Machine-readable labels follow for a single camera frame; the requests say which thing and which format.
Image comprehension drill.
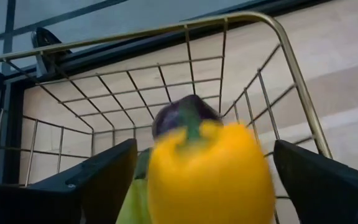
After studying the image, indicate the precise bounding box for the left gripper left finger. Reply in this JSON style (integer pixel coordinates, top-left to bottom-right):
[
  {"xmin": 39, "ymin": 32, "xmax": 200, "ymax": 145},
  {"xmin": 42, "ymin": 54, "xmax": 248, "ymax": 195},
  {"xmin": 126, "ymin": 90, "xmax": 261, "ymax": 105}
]
[{"xmin": 0, "ymin": 138, "xmax": 138, "ymax": 224}]

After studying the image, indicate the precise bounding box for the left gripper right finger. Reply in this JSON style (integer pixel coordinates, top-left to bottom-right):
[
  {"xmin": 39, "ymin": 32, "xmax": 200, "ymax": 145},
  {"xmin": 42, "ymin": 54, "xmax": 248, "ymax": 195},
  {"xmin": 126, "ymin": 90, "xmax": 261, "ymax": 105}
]
[{"xmin": 273, "ymin": 139, "xmax": 358, "ymax": 224}]

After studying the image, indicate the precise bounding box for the light green chayote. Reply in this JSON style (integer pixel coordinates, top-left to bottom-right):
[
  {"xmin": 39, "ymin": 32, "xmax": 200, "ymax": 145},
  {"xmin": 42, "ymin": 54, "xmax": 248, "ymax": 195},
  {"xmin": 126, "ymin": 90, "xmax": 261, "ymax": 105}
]
[{"xmin": 116, "ymin": 147, "xmax": 154, "ymax": 224}]

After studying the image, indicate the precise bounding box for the yellow bell pepper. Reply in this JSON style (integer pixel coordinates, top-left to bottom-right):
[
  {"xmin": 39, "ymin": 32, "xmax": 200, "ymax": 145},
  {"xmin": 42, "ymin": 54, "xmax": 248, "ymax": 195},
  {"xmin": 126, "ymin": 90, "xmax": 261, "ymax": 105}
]
[{"xmin": 147, "ymin": 104, "xmax": 276, "ymax": 224}]

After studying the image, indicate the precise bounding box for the round purple onion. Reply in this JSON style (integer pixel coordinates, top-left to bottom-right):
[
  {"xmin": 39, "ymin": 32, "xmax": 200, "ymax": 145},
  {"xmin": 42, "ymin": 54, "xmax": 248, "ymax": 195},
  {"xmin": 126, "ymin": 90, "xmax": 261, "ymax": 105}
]
[{"xmin": 152, "ymin": 94, "xmax": 223, "ymax": 139}]

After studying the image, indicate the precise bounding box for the black basket clamp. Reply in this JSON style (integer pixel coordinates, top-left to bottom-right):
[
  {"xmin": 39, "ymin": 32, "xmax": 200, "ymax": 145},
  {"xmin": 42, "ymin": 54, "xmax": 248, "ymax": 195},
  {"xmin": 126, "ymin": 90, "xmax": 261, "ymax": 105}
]
[{"xmin": 31, "ymin": 27, "xmax": 73, "ymax": 78}]

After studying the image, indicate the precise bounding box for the gold wire basket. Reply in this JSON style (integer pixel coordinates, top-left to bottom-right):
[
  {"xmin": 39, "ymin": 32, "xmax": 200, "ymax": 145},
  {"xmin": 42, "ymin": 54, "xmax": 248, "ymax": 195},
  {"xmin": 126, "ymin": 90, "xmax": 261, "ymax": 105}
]
[{"xmin": 0, "ymin": 11, "xmax": 334, "ymax": 224}]

